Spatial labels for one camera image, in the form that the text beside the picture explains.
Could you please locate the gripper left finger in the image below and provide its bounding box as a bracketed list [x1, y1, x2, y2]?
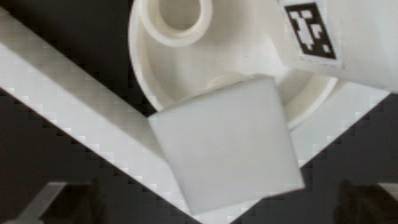
[6, 180, 107, 224]

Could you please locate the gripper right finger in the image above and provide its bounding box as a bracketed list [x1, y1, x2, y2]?
[338, 180, 398, 224]

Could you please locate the white round stool seat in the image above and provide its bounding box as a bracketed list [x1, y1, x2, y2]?
[128, 0, 338, 127]

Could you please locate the white U-shaped fence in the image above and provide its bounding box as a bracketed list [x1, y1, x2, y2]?
[0, 6, 393, 224]

